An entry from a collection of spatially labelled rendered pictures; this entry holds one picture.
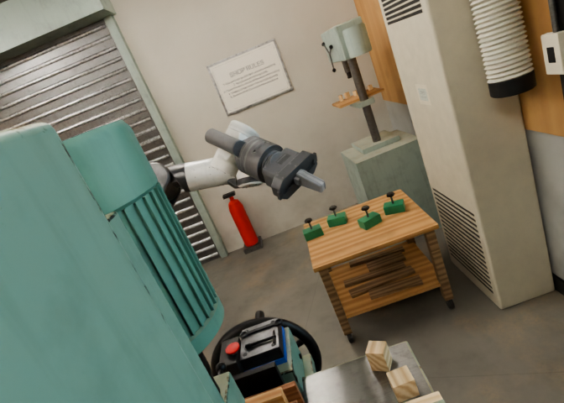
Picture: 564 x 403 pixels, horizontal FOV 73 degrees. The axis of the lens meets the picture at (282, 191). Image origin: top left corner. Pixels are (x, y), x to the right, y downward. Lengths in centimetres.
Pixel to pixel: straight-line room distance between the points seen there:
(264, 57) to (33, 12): 179
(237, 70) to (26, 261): 332
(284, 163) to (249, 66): 276
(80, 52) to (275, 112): 172
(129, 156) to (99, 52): 326
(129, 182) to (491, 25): 141
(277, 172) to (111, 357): 55
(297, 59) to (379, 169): 135
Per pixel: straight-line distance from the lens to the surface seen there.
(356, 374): 84
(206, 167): 116
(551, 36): 153
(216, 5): 358
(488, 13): 164
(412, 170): 281
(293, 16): 357
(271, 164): 79
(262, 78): 351
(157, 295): 46
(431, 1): 173
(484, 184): 193
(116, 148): 48
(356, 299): 225
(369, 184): 273
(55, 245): 28
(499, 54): 165
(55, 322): 26
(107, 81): 373
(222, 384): 70
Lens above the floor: 149
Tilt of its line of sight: 17 degrees down
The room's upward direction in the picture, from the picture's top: 22 degrees counter-clockwise
